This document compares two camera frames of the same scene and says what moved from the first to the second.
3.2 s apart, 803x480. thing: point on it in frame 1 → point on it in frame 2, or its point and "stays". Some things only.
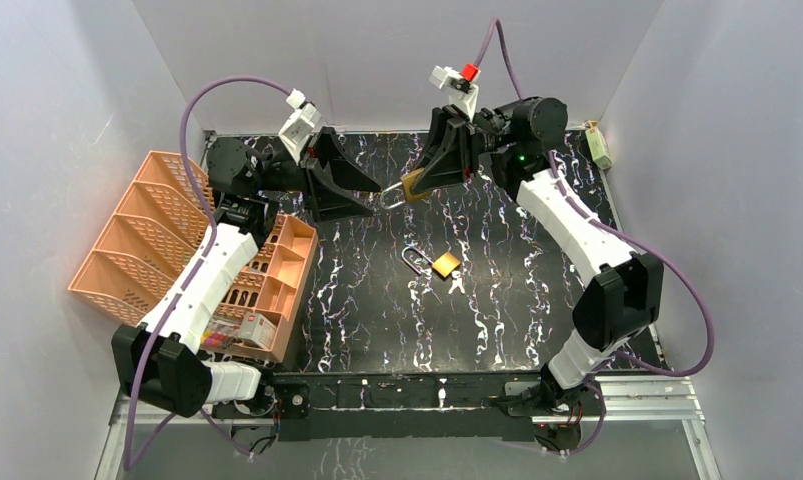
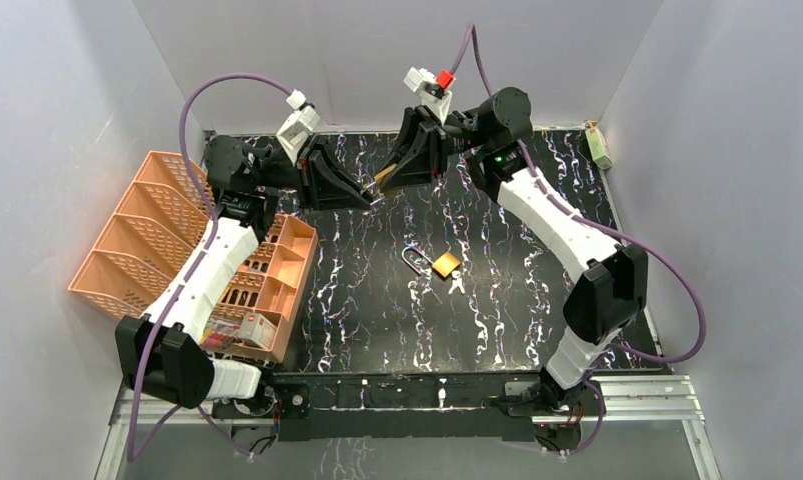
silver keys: (457, 282) stays
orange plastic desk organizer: (147, 237) stays
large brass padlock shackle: (443, 264) stays
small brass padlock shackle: (406, 184) → (384, 173)
